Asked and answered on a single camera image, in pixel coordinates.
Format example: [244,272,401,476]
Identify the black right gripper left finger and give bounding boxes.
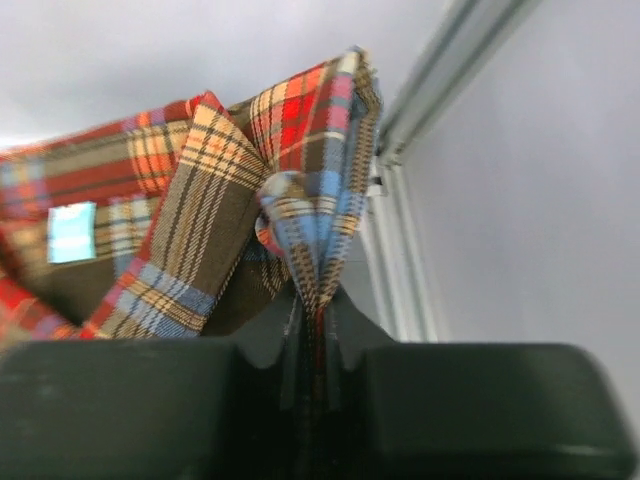
[1,290,302,479]

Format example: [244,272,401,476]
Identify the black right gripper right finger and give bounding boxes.
[325,290,638,479]

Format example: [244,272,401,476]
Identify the red brown plaid shirt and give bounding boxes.
[1,48,382,385]

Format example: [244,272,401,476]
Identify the aluminium corner frame post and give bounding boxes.
[360,1,539,342]

